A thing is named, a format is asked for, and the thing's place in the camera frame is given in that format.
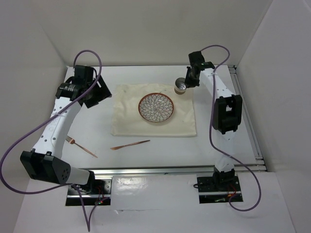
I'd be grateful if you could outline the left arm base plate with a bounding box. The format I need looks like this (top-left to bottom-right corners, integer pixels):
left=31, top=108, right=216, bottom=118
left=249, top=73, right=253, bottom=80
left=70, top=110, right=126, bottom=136
left=65, top=178, right=112, bottom=206

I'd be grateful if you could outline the metal cup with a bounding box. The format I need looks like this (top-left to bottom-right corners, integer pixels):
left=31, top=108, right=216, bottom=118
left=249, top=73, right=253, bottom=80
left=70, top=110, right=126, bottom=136
left=174, top=77, right=187, bottom=95

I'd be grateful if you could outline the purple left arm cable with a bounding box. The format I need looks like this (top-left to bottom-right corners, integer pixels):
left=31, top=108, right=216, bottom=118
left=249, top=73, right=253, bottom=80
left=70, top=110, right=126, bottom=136
left=0, top=50, right=104, bottom=232

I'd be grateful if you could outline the floral patterned ceramic plate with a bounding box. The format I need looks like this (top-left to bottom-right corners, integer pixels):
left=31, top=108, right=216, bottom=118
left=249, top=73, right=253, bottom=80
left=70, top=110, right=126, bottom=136
left=138, top=93, right=174, bottom=123

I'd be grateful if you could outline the aluminium rail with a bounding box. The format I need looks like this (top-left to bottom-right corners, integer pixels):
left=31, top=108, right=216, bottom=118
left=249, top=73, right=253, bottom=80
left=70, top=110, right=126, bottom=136
left=228, top=66, right=264, bottom=161
left=38, top=164, right=265, bottom=177

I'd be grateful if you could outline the aluminium front rail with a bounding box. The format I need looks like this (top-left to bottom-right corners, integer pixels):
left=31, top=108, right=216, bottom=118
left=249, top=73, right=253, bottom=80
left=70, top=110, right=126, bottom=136
left=38, top=164, right=265, bottom=177

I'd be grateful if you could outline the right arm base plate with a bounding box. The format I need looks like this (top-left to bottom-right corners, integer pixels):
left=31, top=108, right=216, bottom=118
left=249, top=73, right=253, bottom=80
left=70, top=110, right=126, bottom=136
left=193, top=176, right=243, bottom=204

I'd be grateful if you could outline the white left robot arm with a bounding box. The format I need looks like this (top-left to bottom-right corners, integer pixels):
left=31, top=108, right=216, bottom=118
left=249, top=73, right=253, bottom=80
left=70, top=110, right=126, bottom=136
left=20, top=65, right=112, bottom=194

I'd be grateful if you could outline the cream cloth napkin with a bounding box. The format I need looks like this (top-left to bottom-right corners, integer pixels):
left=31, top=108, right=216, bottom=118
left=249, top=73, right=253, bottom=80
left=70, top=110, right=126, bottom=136
left=111, top=83, right=196, bottom=137

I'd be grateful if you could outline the copper knife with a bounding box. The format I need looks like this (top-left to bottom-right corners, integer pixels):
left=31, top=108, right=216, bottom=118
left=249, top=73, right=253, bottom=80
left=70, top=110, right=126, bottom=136
left=110, top=140, right=150, bottom=150

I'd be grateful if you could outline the copper fork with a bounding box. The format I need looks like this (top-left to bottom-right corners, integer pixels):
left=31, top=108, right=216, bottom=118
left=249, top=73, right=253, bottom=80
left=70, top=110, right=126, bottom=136
left=66, top=135, right=98, bottom=158

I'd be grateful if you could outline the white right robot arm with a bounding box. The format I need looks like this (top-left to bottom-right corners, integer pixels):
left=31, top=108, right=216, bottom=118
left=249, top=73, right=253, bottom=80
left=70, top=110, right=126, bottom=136
left=185, top=51, right=242, bottom=191

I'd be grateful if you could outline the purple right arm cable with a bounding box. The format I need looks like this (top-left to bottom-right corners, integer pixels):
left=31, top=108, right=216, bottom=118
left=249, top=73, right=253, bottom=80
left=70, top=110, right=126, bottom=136
left=200, top=44, right=262, bottom=212

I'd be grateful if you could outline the aluminium right side rail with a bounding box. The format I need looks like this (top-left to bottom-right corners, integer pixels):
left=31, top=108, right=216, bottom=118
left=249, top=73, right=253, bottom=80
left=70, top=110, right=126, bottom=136
left=228, top=66, right=264, bottom=161

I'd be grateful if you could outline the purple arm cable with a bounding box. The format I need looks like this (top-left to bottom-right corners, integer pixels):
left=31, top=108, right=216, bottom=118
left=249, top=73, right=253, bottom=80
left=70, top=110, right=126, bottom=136
left=200, top=44, right=262, bottom=212
left=0, top=50, right=104, bottom=232

